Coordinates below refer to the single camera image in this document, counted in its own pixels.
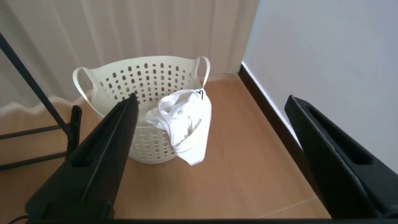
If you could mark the white laundry basket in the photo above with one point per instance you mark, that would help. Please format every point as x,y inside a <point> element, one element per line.
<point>149,71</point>

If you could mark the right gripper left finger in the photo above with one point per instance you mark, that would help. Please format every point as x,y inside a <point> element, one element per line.
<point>62,189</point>

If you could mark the black clothes rack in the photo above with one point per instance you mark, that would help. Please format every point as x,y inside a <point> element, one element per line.
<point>31,84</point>

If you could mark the white garment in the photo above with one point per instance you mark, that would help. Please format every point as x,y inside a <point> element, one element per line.
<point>186,124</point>

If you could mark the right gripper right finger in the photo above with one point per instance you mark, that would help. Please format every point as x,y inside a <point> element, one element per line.
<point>329,161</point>

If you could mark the beige curtain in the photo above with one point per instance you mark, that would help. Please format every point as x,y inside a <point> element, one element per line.
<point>124,31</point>

